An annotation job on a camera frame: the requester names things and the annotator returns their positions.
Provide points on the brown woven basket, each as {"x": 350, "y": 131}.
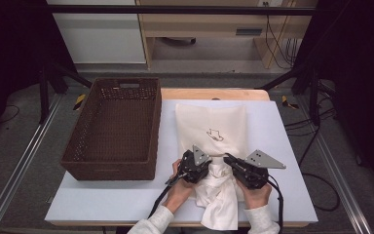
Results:
{"x": 117, "y": 130}

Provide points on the cream mesh laundry bag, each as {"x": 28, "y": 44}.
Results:
{"x": 207, "y": 120}

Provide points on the white table board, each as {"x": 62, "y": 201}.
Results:
{"x": 272, "y": 130}

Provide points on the white cabinet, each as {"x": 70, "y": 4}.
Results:
{"x": 100, "y": 39}

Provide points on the aluminium floor rail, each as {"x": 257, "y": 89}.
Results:
{"x": 341, "y": 182}
{"x": 19, "y": 169}

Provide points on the person's right hand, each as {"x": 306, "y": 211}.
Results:
{"x": 256, "y": 198}

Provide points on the light wooden desk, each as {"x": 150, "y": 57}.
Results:
{"x": 207, "y": 22}

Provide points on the yellow black tape marker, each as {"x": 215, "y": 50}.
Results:
{"x": 79, "y": 101}
{"x": 287, "y": 102}

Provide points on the black metal stand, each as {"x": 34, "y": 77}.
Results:
{"x": 44, "y": 94}
{"x": 313, "y": 97}

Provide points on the white garment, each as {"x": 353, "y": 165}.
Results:
{"x": 220, "y": 198}

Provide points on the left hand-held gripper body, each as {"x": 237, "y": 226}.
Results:
{"x": 193, "y": 165}

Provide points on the person's left hand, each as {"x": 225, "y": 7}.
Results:
{"x": 177, "y": 195}

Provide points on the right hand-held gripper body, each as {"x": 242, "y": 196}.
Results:
{"x": 256, "y": 162}

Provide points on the black curtain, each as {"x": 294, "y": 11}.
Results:
{"x": 360, "y": 81}
{"x": 9, "y": 48}

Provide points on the black horizontal frame bar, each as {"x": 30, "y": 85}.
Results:
{"x": 175, "y": 10}

